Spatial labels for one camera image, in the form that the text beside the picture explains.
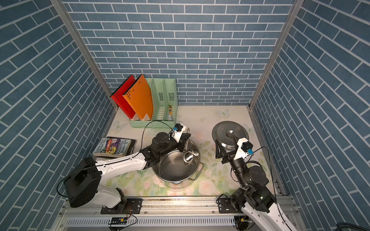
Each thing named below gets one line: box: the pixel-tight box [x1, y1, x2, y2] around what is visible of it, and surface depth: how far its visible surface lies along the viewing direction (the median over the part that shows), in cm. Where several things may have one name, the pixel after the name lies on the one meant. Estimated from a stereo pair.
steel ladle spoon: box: [183, 127, 194, 164], surface depth 90 cm
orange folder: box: [122, 74, 154, 121], surface depth 96 cm
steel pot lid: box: [211, 120, 250, 151], surface depth 106 cm
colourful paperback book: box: [92, 136, 138, 158], surface depth 93 cm
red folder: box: [109, 74, 136, 119], surface depth 91 cm
